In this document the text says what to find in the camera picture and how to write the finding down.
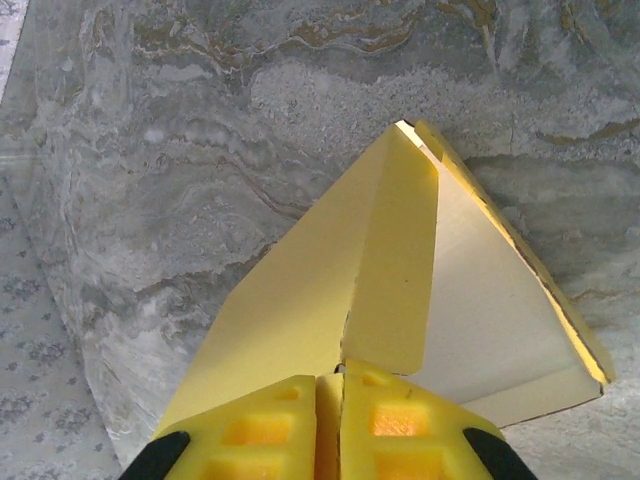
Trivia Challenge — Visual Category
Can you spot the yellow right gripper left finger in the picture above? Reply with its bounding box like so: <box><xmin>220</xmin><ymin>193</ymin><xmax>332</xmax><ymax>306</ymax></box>
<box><xmin>119</xmin><ymin>373</ymin><xmax>319</xmax><ymax>480</ymax></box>

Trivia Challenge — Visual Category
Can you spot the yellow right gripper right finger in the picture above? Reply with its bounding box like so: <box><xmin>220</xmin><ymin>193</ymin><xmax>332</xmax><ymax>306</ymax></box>
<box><xmin>339</xmin><ymin>358</ymin><xmax>539</xmax><ymax>480</ymax></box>

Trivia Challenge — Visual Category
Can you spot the yellow and white paper box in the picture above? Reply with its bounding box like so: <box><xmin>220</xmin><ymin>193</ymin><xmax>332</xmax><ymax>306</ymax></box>
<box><xmin>162</xmin><ymin>118</ymin><xmax>616</xmax><ymax>480</ymax></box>

